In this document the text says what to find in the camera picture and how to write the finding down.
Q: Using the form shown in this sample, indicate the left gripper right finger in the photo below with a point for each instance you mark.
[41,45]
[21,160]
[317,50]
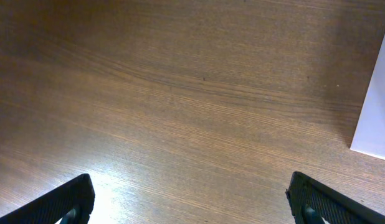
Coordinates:
[311,201]

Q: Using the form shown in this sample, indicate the white cardboard box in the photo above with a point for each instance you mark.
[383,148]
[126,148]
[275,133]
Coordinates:
[369,136]

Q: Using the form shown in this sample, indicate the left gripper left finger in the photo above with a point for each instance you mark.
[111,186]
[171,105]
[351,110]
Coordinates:
[72,202]

